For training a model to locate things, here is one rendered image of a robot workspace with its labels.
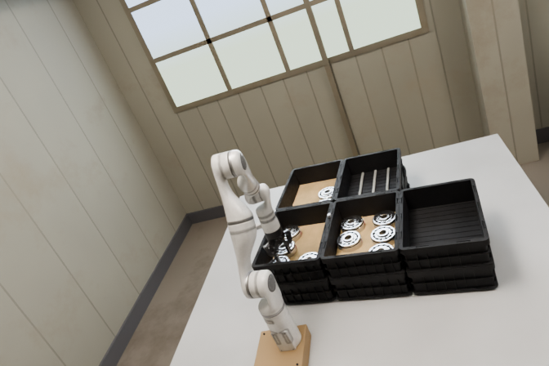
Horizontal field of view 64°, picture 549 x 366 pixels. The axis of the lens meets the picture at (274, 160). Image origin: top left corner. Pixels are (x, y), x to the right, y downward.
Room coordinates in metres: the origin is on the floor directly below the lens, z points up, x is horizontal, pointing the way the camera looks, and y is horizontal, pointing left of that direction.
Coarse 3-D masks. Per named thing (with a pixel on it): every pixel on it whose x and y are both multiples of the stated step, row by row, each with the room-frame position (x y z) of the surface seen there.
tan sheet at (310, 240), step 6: (324, 222) 1.77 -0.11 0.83; (306, 228) 1.78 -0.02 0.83; (312, 228) 1.76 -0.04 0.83; (318, 228) 1.74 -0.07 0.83; (306, 234) 1.73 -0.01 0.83; (312, 234) 1.71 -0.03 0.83; (318, 234) 1.69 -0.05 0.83; (300, 240) 1.71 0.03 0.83; (306, 240) 1.69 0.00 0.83; (312, 240) 1.67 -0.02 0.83; (318, 240) 1.65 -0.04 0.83; (300, 246) 1.66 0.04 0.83; (306, 246) 1.65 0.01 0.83; (312, 246) 1.63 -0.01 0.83; (318, 246) 1.61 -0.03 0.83; (300, 252) 1.62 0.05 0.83; (306, 252) 1.60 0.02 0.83; (294, 258) 1.60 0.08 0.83
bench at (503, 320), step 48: (480, 144) 2.10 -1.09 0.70; (480, 192) 1.70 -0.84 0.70; (528, 192) 1.57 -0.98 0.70; (528, 240) 1.31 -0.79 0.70; (240, 288) 1.72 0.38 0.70; (528, 288) 1.10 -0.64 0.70; (192, 336) 1.54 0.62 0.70; (240, 336) 1.42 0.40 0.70; (336, 336) 1.23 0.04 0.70; (384, 336) 1.15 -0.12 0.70; (432, 336) 1.07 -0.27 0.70; (480, 336) 1.01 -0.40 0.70; (528, 336) 0.94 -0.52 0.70
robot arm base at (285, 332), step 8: (280, 312) 1.20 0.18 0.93; (288, 312) 1.23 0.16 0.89; (272, 320) 1.20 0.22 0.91; (280, 320) 1.20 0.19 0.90; (288, 320) 1.21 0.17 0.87; (272, 328) 1.20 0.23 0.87; (280, 328) 1.20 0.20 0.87; (288, 328) 1.20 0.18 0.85; (296, 328) 1.22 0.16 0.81; (272, 336) 1.21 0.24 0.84; (280, 336) 1.20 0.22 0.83; (288, 336) 1.19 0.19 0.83; (296, 336) 1.21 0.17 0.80; (280, 344) 1.20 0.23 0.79; (288, 344) 1.19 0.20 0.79; (296, 344) 1.20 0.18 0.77
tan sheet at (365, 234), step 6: (366, 216) 1.68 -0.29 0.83; (372, 216) 1.66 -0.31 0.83; (366, 222) 1.64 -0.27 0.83; (372, 222) 1.62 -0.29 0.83; (366, 228) 1.60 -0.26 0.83; (372, 228) 1.58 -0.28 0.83; (360, 234) 1.57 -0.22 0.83; (366, 234) 1.56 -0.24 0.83; (366, 240) 1.52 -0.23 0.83; (366, 246) 1.49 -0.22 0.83; (372, 246) 1.47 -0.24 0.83; (342, 252) 1.50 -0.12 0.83; (348, 252) 1.49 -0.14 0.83; (354, 252) 1.48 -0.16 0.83
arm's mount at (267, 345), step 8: (304, 328) 1.26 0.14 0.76; (264, 336) 1.31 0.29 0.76; (304, 336) 1.23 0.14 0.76; (264, 344) 1.27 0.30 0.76; (272, 344) 1.26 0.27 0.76; (304, 344) 1.20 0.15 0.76; (264, 352) 1.24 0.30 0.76; (272, 352) 1.22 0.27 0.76; (280, 352) 1.21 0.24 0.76; (288, 352) 1.19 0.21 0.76; (296, 352) 1.18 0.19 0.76; (304, 352) 1.17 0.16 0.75; (256, 360) 1.22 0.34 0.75; (264, 360) 1.20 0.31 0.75; (272, 360) 1.19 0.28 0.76; (280, 360) 1.17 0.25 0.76; (288, 360) 1.16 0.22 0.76; (296, 360) 1.14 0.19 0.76; (304, 360) 1.15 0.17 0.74
